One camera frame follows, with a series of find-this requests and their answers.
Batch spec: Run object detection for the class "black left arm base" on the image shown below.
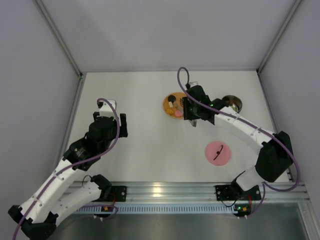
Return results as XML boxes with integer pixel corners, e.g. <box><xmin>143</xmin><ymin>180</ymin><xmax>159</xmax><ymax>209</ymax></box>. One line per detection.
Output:
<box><xmin>94</xmin><ymin>185</ymin><xmax>127</xmax><ymax>203</ymax></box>

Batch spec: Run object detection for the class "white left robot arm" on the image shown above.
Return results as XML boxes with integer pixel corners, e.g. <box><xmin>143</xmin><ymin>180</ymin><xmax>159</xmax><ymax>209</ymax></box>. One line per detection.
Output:
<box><xmin>8</xmin><ymin>112</ymin><xmax>128</xmax><ymax>240</ymax></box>

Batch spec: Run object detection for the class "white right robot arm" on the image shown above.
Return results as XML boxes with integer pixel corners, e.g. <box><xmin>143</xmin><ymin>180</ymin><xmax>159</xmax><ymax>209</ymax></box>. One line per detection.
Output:
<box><xmin>183</xmin><ymin>83</ymin><xmax>294</xmax><ymax>198</ymax></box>

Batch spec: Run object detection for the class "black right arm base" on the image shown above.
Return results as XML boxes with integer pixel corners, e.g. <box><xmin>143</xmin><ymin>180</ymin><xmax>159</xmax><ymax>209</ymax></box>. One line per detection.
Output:
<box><xmin>214</xmin><ymin>184</ymin><xmax>262</xmax><ymax>202</ymax></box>

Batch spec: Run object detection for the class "steel lunch box bowl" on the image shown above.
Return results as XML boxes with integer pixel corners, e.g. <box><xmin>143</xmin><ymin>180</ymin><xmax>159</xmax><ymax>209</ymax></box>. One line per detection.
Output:
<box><xmin>222</xmin><ymin>95</ymin><xmax>243</xmax><ymax>113</ymax></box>

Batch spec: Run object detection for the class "pink lunch box lid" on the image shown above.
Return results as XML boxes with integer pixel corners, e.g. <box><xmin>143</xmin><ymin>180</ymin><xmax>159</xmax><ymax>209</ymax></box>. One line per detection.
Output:
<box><xmin>204</xmin><ymin>141</ymin><xmax>232</xmax><ymax>167</ymax></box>

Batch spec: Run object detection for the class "pink round sandwich cookie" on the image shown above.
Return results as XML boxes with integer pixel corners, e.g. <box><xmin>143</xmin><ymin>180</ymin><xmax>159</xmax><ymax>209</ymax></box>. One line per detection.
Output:
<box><xmin>174</xmin><ymin>110</ymin><xmax>183</xmax><ymax>118</ymax></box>

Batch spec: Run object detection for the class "woven bamboo tray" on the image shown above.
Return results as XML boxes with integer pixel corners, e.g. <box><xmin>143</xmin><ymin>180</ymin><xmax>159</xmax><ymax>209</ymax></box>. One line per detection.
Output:
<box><xmin>162</xmin><ymin>92</ymin><xmax>186</xmax><ymax>120</ymax></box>

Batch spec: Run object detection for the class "yellow flower cookie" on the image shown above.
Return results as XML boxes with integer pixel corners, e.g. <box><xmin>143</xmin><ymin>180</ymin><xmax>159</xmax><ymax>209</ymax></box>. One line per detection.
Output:
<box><xmin>165</xmin><ymin>108</ymin><xmax>175</xmax><ymax>115</ymax></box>

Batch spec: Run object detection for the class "black round cookie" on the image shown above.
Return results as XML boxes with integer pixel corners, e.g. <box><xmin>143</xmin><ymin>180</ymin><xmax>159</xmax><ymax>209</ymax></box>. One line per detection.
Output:
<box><xmin>167</xmin><ymin>95</ymin><xmax>176</xmax><ymax>102</ymax></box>

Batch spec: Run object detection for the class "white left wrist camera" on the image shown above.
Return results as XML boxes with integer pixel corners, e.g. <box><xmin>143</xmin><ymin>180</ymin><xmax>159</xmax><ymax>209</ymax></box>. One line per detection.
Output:
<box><xmin>97</xmin><ymin>98</ymin><xmax>117</xmax><ymax>118</ymax></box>

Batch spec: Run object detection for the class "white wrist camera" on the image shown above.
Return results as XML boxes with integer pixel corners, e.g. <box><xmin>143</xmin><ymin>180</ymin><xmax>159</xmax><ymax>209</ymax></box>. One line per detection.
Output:
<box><xmin>97</xmin><ymin>98</ymin><xmax>117</xmax><ymax>118</ymax></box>
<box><xmin>185</xmin><ymin>81</ymin><xmax>199</xmax><ymax>89</ymax></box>

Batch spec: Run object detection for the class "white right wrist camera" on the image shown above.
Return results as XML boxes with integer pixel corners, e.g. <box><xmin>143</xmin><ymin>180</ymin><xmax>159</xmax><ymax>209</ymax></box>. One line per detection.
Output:
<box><xmin>185</xmin><ymin>81</ymin><xmax>199</xmax><ymax>89</ymax></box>

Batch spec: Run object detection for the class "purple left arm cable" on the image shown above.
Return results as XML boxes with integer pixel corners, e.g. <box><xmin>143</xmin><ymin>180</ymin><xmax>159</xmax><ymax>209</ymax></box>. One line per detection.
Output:
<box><xmin>12</xmin><ymin>98</ymin><xmax>120</xmax><ymax>237</ymax></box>

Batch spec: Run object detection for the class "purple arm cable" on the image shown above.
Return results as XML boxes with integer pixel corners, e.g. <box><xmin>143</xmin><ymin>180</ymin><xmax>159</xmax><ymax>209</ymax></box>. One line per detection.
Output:
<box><xmin>177</xmin><ymin>66</ymin><xmax>302</xmax><ymax>221</ymax></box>
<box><xmin>12</xmin><ymin>98</ymin><xmax>120</xmax><ymax>237</ymax></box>

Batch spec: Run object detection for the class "aluminium mounting rail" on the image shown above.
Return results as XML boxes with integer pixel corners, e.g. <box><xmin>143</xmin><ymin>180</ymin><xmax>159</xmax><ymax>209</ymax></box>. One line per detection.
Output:
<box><xmin>64</xmin><ymin>181</ymin><xmax>309</xmax><ymax>203</ymax></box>

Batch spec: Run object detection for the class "grey slotted cable duct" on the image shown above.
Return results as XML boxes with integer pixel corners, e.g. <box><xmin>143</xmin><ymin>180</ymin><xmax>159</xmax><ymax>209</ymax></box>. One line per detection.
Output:
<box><xmin>74</xmin><ymin>202</ymin><xmax>241</xmax><ymax>215</ymax></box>

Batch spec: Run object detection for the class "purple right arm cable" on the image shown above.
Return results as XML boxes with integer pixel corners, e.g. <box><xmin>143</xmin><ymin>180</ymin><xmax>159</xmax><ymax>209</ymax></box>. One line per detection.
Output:
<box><xmin>177</xmin><ymin>66</ymin><xmax>302</xmax><ymax>221</ymax></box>

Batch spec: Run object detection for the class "left aluminium frame post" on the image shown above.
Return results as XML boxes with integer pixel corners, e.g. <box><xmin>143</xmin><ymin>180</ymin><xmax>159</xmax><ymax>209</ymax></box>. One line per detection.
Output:
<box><xmin>33</xmin><ymin>0</ymin><xmax>83</xmax><ymax>79</ymax></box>

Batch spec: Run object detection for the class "aluminium frame post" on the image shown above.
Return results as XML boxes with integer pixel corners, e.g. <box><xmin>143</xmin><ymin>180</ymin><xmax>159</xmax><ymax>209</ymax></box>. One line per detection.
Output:
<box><xmin>33</xmin><ymin>0</ymin><xmax>83</xmax><ymax>79</ymax></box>
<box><xmin>256</xmin><ymin>0</ymin><xmax>304</xmax><ymax>76</ymax></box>

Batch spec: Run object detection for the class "right aluminium frame post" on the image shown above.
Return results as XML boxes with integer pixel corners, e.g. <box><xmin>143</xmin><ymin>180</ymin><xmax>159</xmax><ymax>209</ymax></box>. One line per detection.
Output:
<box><xmin>256</xmin><ymin>0</ymin><xmax>304</xmax><ymax>76</ymax></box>

